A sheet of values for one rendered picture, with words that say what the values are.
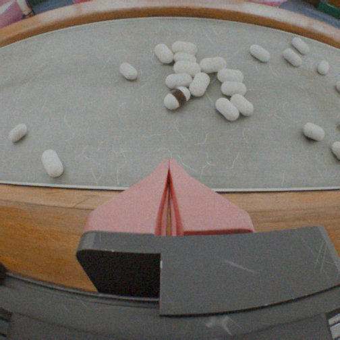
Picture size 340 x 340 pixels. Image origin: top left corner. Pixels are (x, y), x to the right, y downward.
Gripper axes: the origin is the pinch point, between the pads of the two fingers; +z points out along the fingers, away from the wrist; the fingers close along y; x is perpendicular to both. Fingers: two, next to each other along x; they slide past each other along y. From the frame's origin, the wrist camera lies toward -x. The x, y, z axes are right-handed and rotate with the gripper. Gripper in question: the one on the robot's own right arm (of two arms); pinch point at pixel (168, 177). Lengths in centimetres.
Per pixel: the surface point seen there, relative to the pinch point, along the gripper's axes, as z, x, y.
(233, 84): 17.3, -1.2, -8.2
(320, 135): 12.4, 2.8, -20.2
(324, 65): 22.7, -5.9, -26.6
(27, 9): 34.5, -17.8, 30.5
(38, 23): 31.2, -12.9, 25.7
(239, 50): 25.2, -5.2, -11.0
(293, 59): 23.0, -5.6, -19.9
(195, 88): 16.7, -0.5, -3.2
